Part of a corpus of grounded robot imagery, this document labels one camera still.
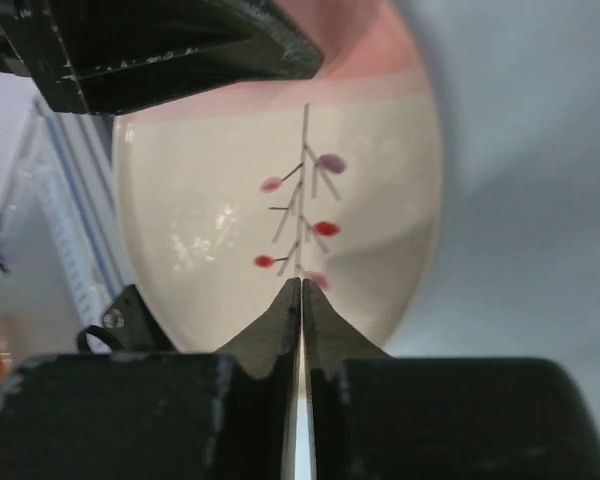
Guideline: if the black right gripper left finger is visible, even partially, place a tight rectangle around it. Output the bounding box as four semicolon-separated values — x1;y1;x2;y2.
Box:
0;278;301;479

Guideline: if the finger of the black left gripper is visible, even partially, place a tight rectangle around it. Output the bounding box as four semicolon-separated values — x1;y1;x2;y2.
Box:
0;0;324;115

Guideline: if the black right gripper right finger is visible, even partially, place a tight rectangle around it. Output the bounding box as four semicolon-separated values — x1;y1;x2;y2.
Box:
302;280;600;479

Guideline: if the pink beige leaf plate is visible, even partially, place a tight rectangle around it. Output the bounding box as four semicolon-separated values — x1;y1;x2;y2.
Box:
114;1;443;351

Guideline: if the white slotted cable duct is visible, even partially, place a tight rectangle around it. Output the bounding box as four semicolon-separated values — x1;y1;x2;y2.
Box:
1;96;128;329

